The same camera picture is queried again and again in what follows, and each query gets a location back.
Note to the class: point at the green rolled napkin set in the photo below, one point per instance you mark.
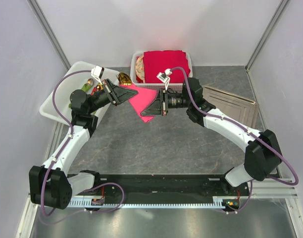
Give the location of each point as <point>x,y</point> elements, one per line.
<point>85,86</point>

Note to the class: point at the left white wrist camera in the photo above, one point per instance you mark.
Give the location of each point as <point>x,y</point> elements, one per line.
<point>97,72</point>

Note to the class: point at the red rolled napkin set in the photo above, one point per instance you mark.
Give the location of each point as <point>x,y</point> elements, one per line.
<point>97,90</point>

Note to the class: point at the white plastic tub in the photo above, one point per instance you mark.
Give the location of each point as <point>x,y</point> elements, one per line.
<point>70,84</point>

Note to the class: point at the aluminium rail frame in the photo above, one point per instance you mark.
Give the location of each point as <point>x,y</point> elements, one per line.
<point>271,210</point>

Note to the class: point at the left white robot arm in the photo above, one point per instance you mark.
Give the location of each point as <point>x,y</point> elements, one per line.
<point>49,183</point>

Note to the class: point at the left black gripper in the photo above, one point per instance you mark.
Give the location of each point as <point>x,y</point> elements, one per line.
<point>119,94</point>

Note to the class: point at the white perforated basket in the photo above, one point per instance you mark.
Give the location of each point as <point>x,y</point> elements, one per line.
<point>134,77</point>

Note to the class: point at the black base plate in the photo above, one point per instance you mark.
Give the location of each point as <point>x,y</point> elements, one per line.
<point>154,188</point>

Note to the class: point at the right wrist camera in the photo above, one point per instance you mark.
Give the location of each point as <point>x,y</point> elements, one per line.
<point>164,77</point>

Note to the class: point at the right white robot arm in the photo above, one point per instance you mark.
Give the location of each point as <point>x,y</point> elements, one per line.
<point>259,160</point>

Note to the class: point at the patterned paper plates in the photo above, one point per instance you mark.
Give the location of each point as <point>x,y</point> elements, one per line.
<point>139,69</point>

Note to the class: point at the slotted cable duct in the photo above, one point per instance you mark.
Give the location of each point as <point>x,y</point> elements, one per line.
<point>96,203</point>

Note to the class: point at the silver metal tray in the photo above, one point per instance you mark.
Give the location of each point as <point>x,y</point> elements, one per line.
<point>237,107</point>

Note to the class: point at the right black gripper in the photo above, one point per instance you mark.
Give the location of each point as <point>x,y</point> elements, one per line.
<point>157,107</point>

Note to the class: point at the stack of red napkins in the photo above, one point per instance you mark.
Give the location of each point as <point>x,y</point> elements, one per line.
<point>158,61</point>

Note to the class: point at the pink paper napkin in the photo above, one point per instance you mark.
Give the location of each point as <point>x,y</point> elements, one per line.
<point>143,99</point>

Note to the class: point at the gold spoon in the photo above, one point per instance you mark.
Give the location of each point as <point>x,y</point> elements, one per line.
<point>124,79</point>

